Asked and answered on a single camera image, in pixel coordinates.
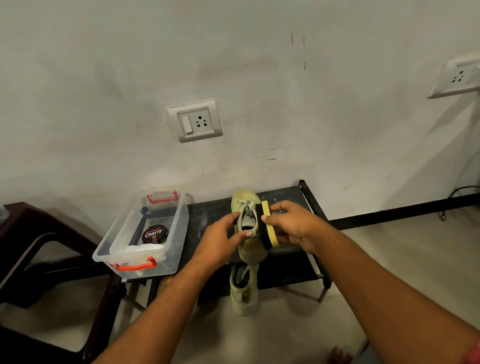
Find person's foot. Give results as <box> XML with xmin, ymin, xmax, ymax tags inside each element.
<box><xmin>327</xmin><ymin>346</ymin><xmax>354</xmax><ymax>364</ymax></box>

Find white wall socket with switch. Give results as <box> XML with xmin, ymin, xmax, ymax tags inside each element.
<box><xmin>167</xmin><ymin>99</ymin><xmax>223</xmax><ymax>143</ymax></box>

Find red shirt sleeve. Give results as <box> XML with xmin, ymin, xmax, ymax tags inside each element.
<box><xmin>464</xmin><ymin>339</ymin><xmax>480</xmax><ymax>364</ymax></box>

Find black low metal table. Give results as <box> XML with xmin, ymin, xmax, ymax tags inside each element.
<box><xmin>125</xmin><ymin>180</ymin><xmax>334</xmax><ymax>304</ymax></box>

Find yellow black shoe brush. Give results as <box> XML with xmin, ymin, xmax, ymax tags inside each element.
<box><xmin>258</xmin><ymin>200</ymin><xmax>281</xmax><ymax>251</ymax></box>

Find dark brown plastic chair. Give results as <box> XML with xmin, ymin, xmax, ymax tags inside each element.
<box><xmin>0</xmin><ymin>202</ymin><xmax>127</xmax><ymax>364</ymax></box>

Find grey trouser leg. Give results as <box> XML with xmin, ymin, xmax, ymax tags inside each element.
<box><xmin>352</xmin><ymin>337</ymin><xmax>373</xmax><ymax>364</ymax></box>

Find black cable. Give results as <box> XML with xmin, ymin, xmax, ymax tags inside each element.
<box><xmin>439</xmin><ymin>185</ymin><xmax>480</xmax><ymax>222</ymax></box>

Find light green sneaker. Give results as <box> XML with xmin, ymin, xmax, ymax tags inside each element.
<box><xmin>230</xmin><ymin>187</ymin><xmax>269</xmax><ymax>264</ymax></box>
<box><xmin>229</xmin><ymin>264</ymin><xmax>260</xmax><ymax>316</ymax></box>

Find person's right hand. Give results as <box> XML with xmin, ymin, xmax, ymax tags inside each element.
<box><xmin>261</xmin><ymin>200</ymin><xmax>331</xmax><ymax>256</ymax></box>

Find white cloth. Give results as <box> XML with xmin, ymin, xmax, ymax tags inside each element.
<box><xmin>125</xmin><ymin>243</ymin><xmax>166</xmax><ymax>258</ymax></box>

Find blue brush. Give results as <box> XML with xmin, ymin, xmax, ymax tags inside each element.
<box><xmin>129</xmin><ymin>205</ymin><xmax>152</xmax><ymax>246</ymax></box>

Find clear box with red handles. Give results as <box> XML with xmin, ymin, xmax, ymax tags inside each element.
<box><xmin>92</xmin><ymin>190</ymin><xmax>190</xmax><ymax>280</ymax></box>

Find black round shoe polish tin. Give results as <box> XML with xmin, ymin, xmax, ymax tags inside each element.
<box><xmin>142</xmin><ymin>224</ymin><xmax>170</xmax><ymax>247</ymax></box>

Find person's right forearm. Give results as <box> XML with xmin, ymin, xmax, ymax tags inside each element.
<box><xmin>311</xmin><ymin>221</ymin><xmax>480</xmax><ymax>364</ymax></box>

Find person's left forearm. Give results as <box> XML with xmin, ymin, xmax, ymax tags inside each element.
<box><xmin>93</xmin><ymin>258</ymin><xmax>226</xmax><ymax>364</ymax></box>

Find person's left hand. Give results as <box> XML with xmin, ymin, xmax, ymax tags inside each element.
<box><xmin>191</xmin><ymin>212</ymin><xmax>253</xmax><ymax>268</ymax></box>

